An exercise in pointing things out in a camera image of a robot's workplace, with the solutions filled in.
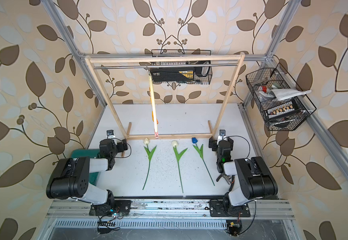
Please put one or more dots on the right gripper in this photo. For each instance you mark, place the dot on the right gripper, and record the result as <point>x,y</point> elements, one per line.
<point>215,144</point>

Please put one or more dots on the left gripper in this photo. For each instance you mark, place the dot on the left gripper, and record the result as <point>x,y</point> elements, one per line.
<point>121,145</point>

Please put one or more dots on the blue tulip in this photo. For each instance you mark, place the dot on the blue tulip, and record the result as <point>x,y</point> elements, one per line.
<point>200,151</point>

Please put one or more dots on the white tulip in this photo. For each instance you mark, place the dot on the white tulip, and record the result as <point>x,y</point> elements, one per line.
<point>178,156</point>
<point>150,154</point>

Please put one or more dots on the yellow clip hanger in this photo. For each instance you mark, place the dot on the yellow clip hanger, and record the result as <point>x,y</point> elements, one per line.
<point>154,113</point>

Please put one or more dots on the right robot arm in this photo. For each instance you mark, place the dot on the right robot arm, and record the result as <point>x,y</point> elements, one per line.
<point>249,179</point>

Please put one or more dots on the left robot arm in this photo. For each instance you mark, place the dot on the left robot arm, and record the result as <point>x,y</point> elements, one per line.
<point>71,179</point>

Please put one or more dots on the wooden clothes rack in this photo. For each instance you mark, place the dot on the wooden clothes rack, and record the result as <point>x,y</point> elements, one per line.
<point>145,62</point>

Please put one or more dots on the green tool case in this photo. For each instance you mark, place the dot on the green tool case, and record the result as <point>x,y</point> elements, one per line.
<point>92,153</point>

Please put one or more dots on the white paper in basket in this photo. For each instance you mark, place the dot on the white paper in basket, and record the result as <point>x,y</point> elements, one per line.
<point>285,94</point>

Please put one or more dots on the black box in basket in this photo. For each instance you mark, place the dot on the black box in basket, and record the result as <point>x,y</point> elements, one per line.
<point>181,75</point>

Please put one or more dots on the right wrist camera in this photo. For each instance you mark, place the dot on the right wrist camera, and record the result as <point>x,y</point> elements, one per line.
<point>222,135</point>

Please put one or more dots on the orange handled pliers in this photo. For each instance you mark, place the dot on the orange handled pliers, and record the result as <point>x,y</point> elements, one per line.
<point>228,178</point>

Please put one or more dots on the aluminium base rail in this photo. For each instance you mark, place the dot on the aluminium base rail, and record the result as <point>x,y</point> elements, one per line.
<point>202,209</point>

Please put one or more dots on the right wire basket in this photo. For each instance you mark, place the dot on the right wire basket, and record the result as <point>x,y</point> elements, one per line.
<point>285,115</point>

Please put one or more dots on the wire basket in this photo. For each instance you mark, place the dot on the wire basket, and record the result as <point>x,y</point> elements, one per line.
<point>203,75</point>
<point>285,115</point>

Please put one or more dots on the back wire basket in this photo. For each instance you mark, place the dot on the back wire basket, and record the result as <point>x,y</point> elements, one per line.
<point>203,75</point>

